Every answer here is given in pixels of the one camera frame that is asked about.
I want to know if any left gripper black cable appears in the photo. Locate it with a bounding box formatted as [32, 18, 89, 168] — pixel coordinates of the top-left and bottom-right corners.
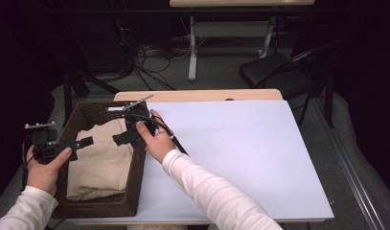
[19, 134, 35, 194]

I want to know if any beige cloth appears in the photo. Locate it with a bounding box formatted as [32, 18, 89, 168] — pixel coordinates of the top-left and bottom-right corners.
[65, 118, 135, 202]

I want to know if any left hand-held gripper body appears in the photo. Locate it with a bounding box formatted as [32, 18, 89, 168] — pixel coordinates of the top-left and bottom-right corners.
[24, 121, 78, 165]

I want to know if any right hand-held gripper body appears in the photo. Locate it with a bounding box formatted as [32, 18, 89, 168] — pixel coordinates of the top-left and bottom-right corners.
[122, 94, 159, 138]

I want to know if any light wooden table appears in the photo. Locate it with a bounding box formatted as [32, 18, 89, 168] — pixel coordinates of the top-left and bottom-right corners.
[71, 88, 327, 226]

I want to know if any person's left hand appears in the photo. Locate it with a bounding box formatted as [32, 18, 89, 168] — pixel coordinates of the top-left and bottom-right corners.
[25, 145, 73, 196]

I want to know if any metal rail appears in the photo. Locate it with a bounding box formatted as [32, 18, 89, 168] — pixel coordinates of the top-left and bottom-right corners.
[310, 95, 387, 230]

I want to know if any person's right hand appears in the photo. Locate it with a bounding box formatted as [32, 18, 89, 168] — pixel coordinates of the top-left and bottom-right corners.
[135, 108, 178, 165]

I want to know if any black metal stand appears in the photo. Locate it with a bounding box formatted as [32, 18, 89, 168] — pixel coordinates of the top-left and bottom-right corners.
[61, 61, 121, 127]

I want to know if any tangle of black cables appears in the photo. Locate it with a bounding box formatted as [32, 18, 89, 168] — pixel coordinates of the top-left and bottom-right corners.
[117, 15, 205, 92]

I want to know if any white board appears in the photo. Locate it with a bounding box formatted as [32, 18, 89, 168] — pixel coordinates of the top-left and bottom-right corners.
[71, 100, 335, 223]

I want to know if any white-legged desk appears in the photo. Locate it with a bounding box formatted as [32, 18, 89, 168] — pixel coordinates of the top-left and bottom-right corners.
[169, 0, 316, 82]

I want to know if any brown woven basket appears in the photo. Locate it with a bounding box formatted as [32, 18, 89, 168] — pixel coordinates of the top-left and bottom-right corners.
[50, 100, 152, 219]

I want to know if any black folding chair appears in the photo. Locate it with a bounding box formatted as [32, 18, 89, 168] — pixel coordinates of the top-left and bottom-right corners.
[239, 39, 348, 127]

